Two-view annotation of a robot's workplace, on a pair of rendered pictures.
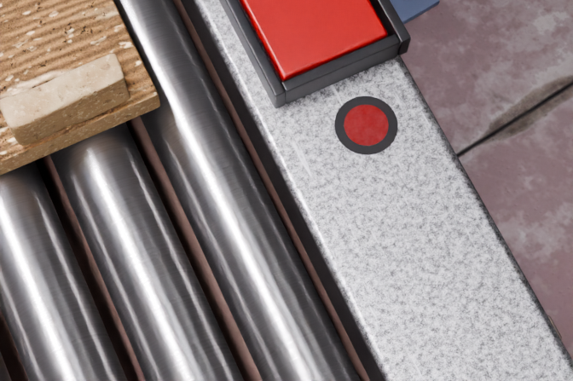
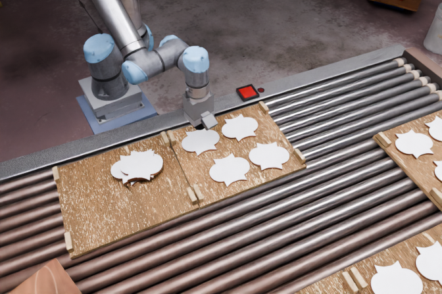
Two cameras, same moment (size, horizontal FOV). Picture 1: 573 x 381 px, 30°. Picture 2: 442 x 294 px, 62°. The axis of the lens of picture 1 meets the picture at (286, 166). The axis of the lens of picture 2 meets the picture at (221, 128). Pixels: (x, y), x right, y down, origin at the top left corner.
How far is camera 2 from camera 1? 135 cm
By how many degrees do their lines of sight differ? 45
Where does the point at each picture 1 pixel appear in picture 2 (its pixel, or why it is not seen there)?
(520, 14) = not seen: hidden behind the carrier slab
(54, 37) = (253, 112)
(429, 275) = (278, 86)
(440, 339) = (285, 85)
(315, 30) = (250, 91)
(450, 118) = not seen: hidden behind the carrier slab
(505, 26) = not seen: hidden behind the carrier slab
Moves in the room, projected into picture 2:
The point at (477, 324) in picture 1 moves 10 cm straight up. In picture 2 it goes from (283, 83) to (286, 65)
